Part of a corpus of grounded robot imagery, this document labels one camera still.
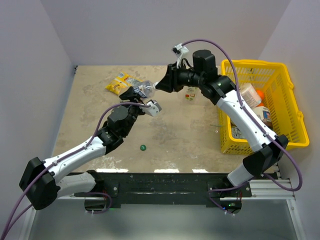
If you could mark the green bottle cap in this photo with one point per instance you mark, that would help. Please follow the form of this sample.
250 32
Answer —
143 147

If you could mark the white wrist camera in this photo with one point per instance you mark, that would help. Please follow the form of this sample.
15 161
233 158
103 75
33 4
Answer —
180 51
153 108

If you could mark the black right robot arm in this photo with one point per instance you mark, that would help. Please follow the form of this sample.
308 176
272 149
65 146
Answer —
267 146

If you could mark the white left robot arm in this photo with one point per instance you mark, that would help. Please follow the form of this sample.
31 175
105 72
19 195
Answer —
40 178

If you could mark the orange white carton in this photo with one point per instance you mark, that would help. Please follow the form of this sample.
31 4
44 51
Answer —
264 115

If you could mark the small labelled clear bottle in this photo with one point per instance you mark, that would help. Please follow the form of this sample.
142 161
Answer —
145 89

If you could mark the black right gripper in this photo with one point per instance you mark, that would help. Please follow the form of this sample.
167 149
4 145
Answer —
169 82

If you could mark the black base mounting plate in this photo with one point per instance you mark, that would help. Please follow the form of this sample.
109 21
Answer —
165 189

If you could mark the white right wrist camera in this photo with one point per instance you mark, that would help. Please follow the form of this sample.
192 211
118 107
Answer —
180 51

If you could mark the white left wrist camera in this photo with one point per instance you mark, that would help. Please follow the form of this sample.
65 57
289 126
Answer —
153 108

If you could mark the yellow plastic basket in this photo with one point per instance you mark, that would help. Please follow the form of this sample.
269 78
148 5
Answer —
273 79

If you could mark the large clear plastic bottle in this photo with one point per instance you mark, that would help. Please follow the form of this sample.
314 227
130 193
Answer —
191 94

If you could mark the crumpled clear plastic bottle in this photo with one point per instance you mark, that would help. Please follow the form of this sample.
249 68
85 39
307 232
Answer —
236 132

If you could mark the yellow snack bag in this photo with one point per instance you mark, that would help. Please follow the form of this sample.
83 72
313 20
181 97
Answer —
121 82

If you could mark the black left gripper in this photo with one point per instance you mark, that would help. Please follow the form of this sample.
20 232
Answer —
131 95

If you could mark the orange ball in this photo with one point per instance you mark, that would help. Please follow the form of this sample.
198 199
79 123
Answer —
262 97

